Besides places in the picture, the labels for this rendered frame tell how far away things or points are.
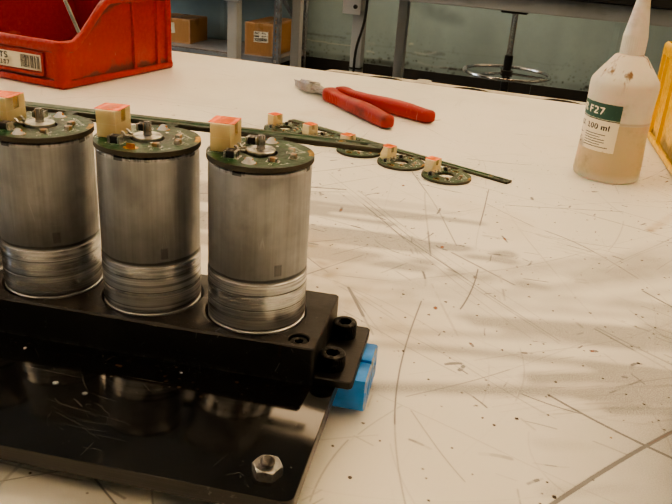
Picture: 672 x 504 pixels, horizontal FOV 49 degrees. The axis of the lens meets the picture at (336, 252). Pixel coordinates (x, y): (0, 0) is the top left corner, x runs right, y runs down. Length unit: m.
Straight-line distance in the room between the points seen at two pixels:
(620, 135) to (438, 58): 4.29
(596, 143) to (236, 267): 0.26
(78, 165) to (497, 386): 0.12
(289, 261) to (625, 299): 0.14
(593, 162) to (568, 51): 4.17
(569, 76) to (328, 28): 1.50
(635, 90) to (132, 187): 0.28
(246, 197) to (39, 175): 0.05
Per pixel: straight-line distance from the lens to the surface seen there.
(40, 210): 0.19
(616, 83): 0.39
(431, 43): 4.67
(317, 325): 0.18
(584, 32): 4.56
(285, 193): 0.17
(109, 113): 0.18
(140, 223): 0.18
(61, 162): 0.19
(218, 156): 0.17
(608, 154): 0.40
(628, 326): 0.26
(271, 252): 0.17
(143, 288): 0.18
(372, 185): 0.35
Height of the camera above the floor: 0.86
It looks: 24 degrees down
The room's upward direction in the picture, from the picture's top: 4 degrees clockwise
